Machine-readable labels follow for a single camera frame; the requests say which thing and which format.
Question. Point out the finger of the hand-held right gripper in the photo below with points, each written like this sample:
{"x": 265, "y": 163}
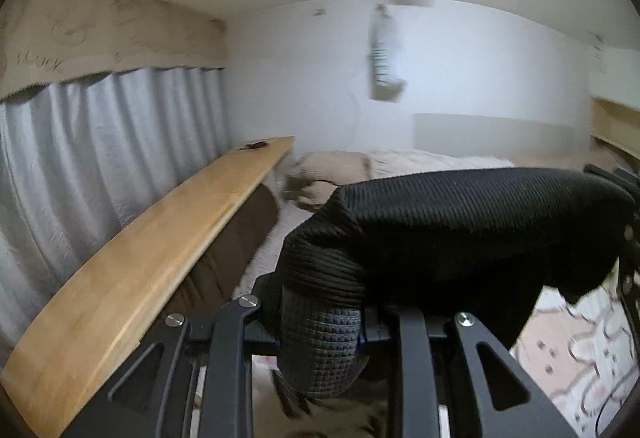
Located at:
{"x": 607, "y": 174}

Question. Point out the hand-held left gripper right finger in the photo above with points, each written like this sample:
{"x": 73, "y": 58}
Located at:
{"x": 410, "y": 335}

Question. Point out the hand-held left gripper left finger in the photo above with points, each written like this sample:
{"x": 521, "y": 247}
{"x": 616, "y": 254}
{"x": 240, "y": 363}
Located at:
{"x": 262, "y": 318}

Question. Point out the black sweater with grey cuffs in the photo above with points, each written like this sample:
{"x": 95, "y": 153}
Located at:
{"x": 450, "y": 228}

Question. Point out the short wooden shelf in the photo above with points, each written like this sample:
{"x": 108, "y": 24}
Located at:
{"x": 615, "y": 123}

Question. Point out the brown padded panel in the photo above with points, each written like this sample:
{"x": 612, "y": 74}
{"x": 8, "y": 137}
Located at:
{"x": 225, "y": 248}

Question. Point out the cartoon printed bedsheet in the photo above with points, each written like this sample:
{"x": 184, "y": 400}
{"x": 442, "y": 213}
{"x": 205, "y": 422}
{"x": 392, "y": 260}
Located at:
{"x": 565, "y": 348}

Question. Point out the long wooden bedside shelf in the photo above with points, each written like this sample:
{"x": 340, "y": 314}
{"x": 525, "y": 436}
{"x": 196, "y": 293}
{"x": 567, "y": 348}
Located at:
{"x": 130, "y": 268}

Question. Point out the small beige quilted pillow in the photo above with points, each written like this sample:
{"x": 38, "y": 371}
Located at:
{"x": 325, "y": 173}

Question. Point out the small dark object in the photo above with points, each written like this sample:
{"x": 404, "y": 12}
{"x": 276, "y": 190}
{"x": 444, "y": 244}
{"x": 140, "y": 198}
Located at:
{"x": 255, "y": 146}

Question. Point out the grey curtain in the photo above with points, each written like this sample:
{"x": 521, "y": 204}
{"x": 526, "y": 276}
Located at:
{"x": 100, "y": 158}

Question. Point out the beige curtain valance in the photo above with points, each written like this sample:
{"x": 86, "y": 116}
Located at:
{"x": 100, "y": 33}

